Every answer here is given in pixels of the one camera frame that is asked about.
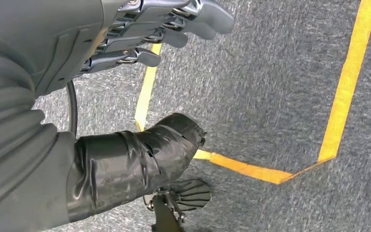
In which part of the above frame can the black left hand cable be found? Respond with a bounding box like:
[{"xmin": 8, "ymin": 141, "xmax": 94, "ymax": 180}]
[{"xmin": 65, "ymin": 80, "xmax": 78, "ymax": 137}]

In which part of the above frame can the black ribbed foot pad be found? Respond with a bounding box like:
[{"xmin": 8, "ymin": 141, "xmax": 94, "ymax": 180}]
[{"xmin": 143, "ymin": 178, "xmax": 213, "ymax": 232}]

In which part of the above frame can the yellow floor tape square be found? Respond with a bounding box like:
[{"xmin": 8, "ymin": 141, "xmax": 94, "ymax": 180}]
[{"xmin": 134, "ymin": 0, "xmax": 371, "ymax": 186}]

